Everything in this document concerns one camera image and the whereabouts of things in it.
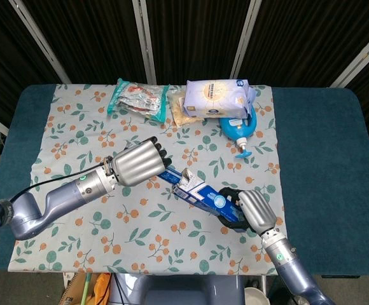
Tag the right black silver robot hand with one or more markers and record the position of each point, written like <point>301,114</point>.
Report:
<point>257,211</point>

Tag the green-edged snack packet bag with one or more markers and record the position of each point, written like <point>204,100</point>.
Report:
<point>136,98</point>

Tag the floral orange-berry tablecloth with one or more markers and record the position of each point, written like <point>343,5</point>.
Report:
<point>140,241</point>

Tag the white bowl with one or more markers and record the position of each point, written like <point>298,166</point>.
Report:
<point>256,297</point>

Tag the blue-grey robot torso base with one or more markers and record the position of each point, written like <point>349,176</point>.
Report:
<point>178,290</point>

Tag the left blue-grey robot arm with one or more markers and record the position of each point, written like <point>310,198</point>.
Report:
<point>66,197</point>

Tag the blue white toothpaste tube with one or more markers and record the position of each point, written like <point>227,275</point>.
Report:
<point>171,177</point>

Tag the blue pump bottle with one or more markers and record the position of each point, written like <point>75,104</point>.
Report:
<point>237,128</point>

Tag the clear bag of crackers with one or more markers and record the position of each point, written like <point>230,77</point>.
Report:
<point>179,114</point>

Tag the green stick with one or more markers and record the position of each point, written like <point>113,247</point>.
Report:
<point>86,292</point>

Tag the teal table cover cloth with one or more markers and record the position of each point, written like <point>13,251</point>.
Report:
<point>318,143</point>

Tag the orange bag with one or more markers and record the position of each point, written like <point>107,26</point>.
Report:
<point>101,290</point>

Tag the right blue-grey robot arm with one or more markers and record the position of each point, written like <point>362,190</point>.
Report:
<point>286,257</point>

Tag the blue toothpaste carton box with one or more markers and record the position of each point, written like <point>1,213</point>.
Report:
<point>210,200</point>

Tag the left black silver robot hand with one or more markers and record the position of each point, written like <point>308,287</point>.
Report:
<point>138,165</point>

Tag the lavender tissue pack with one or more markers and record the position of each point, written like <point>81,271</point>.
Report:
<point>216,97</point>

